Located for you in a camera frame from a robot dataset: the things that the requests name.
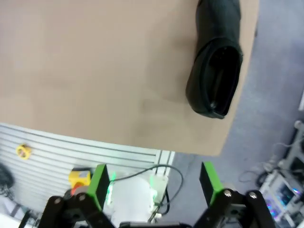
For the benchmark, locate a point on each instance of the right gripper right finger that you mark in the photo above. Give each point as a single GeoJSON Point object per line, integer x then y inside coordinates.
{"type": "Point", "coordinates": [210, 185]}

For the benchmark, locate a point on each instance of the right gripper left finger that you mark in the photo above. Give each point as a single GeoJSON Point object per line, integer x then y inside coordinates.
{"type": "Point", "coordinates": [98, 187]}

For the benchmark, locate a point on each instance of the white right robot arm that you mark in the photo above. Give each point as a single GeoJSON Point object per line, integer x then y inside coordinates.
{"type": "Point", "coordinates": [133, 197]}

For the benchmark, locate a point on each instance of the yellow emergency stop box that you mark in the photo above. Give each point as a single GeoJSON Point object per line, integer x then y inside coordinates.
{"type": "Point", "coordinates": [79, 175]}

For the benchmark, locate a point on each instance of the white socket block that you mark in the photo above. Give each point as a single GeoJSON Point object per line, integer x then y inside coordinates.
{"type": "Point", "coordinates": [158, 187]}

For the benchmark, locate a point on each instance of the metal computer rack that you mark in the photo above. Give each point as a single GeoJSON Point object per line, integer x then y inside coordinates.
{"type": "Point", "coordinates": [285, 190]}

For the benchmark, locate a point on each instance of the yellow tape measure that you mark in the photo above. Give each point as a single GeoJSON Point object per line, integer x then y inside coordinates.
{"type": "Point", "coordinates": [23, 152]}

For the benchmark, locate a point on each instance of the black leather shoe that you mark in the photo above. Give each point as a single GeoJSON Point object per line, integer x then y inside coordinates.
{"type": "Point", "coordinates": [213, 35]}

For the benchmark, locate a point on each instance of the grooved aluminium base plate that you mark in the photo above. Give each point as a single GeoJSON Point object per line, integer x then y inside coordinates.
{"type": "Point", "coordinates": [59, 152]}

